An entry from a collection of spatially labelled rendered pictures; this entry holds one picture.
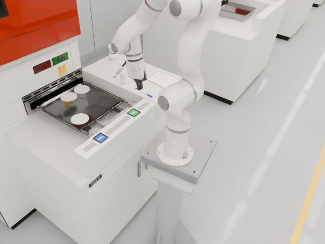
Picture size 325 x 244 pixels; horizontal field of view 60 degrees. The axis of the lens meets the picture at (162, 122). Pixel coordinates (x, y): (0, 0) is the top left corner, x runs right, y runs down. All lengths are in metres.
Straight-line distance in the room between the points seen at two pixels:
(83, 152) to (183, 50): 0.66
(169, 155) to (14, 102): 0.92
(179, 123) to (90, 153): 0.44
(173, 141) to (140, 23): 0.55
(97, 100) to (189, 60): 0.83
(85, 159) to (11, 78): 0.64
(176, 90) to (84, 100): 0.78
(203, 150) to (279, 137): 1.73
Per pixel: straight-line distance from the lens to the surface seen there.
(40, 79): 1.83
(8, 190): 2.10
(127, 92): 1.77
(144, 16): 1.26
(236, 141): 2.96
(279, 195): 2.64
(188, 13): 1.02
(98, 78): 1.91
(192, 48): 1.12
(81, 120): 1.66
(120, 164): 1.62
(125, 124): 1.51
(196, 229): 2.24
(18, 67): 1.73
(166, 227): 1.92
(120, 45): 1.33
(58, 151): 1.62
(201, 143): 1.58
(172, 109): 1.18
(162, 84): 1.82
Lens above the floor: 1.93
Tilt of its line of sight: 40 degrees down
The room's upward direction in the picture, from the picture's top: 4 degrees clockwise
